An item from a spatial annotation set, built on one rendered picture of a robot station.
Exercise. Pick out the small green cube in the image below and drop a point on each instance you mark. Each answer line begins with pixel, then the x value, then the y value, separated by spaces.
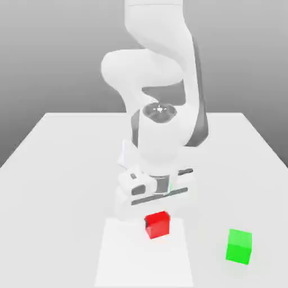
pixel 239 246

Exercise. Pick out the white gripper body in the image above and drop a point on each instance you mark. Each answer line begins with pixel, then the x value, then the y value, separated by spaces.
pixel 157 202

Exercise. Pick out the small red cube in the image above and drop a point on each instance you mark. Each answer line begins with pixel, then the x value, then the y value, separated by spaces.
pixel 157 225

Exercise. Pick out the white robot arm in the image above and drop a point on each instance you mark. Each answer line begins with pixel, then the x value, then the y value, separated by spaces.
pixel 157 67

